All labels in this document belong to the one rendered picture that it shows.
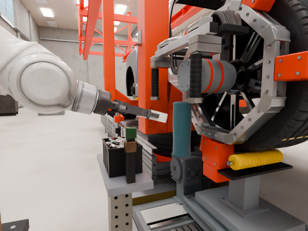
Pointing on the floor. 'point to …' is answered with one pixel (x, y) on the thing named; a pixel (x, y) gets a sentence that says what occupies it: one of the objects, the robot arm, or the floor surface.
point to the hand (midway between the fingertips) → (154, 115)
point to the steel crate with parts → (8, 106)
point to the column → (120, 212)
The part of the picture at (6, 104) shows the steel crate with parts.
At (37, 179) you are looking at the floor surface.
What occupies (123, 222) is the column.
